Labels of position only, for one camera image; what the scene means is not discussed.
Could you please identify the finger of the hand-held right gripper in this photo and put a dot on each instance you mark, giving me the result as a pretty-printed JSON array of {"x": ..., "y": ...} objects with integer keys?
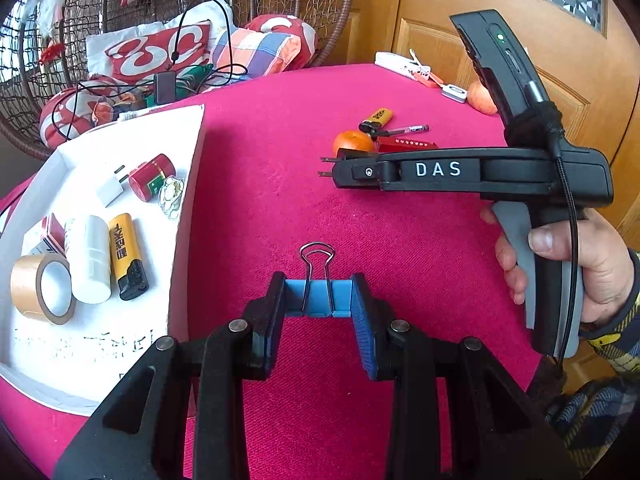
[
  {"x": 360, "y": 172},
  {"x": 357, "y": 154}
]

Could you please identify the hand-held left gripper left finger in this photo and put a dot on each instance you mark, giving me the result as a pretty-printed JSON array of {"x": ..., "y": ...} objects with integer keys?
[{"x": 265, "y": 325}]

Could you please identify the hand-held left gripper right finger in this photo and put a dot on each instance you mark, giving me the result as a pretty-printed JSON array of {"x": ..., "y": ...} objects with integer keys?
[{"x": 362, "y": 330}]

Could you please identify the black power plug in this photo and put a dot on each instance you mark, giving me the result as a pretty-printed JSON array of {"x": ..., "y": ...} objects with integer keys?
[{"x": 330, "y": 160}]

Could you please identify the blue binder clip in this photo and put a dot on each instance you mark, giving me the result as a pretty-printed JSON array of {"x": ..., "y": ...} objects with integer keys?
[{"x": 320, "y": 300}]

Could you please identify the white cardboard box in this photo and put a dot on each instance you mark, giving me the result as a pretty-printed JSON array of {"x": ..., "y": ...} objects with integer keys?
[{"x": 155, "y": 260}]

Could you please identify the brown packing tape roll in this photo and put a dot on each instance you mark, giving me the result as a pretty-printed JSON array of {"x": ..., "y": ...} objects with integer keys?
[{"x": 22, "y": 285}]

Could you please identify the person's right forearm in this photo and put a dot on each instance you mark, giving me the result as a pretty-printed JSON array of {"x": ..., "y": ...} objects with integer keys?
[{"x": 595, "y": 410}]

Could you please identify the person's right hand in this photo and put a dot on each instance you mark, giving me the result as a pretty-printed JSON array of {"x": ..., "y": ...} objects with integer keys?
[{"x": 607, "y": 270}]

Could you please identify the mandarin orange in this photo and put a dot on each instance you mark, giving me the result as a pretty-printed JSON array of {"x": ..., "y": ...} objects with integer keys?
[{"x": 352, "y": 141}]

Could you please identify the yellow lighter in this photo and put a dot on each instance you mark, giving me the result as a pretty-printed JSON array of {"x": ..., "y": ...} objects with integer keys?
[
  {"x": 122, "y": 245},
  {"x": 377, "y": 117}
]

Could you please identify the black pen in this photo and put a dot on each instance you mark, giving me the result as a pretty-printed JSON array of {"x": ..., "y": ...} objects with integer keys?
[{"x": 405, "y": 130}]

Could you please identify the red flat box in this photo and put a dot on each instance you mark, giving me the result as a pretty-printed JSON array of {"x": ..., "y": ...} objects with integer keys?
[{"x": 410, "y": 144}]

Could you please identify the orange fruit far right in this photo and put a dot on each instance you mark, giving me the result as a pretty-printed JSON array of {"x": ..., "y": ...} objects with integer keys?
[{"x": 482, "y": 99}]

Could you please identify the magenta tablecloth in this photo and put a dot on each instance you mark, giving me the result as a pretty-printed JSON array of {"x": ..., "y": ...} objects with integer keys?
[{"x": 280, "y": 185}]

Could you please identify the small white square gadget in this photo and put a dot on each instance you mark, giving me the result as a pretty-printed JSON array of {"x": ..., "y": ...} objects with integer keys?
[{"x": 454, "y": 93}]

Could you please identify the red plastic clip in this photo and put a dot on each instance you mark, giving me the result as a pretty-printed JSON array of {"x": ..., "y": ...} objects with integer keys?
[{"x": 432, "y": 79}]

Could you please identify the plaid cushion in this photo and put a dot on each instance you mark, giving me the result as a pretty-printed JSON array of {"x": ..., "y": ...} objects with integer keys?
[{"x": 260, "y": 50}]

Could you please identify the wooden door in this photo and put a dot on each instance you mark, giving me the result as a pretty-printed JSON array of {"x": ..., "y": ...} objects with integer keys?
[{"x": 425, "y": 10}]

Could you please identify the green cloth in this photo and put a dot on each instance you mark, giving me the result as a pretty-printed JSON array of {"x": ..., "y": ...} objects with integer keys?
[{"x": 192, "y": 77}]

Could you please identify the white plastic bottle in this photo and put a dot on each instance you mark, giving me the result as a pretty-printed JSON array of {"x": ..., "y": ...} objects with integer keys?
[{"x": 90, "y": 260}]

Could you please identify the red tin can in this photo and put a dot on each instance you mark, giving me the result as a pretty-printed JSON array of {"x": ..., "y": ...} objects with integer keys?
[{"x": 150, "y": 177}]

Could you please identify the black power adapter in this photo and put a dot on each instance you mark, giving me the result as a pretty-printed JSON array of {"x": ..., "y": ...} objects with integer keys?
[{"x": 164, "y": 89}]

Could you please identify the white charger plug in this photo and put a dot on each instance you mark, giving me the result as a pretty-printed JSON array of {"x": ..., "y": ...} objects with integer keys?
[{"x": 110, "y": 190}]

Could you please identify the red white square cushion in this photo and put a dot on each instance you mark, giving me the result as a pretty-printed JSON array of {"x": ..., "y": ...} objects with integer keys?
[{"x": 150, "y": 52}]

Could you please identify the small red white box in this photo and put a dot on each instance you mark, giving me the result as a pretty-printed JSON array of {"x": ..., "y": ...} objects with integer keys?
[{"x": 52, "y": 230}]

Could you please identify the patterned cloth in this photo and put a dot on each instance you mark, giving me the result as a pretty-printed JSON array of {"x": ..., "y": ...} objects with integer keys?
[{"x": 107, "y": 110}]

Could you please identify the red white seat cushion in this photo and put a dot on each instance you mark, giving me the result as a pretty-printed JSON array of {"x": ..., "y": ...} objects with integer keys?
[{"x": 65, "y": 110}]

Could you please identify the red flower decoration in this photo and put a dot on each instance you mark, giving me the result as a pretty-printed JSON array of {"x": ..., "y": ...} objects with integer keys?
[{"x": 52, "y": 52}]

